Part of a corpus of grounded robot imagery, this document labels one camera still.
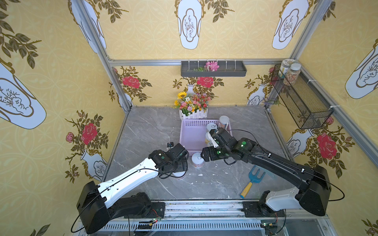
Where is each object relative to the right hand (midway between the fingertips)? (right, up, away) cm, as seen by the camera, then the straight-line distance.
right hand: (209, 150), depth 79 cm
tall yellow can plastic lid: (+12, +17, +16) cm, 26 cm away
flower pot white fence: (-9, +25, +21) cm, 34 cm away
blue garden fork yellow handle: (+26, -17, +5) cm, 31 cm away
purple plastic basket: (-9, +7, +24) cm, 26 cm away
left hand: (-19, -8, +1) cm, 20 cm away
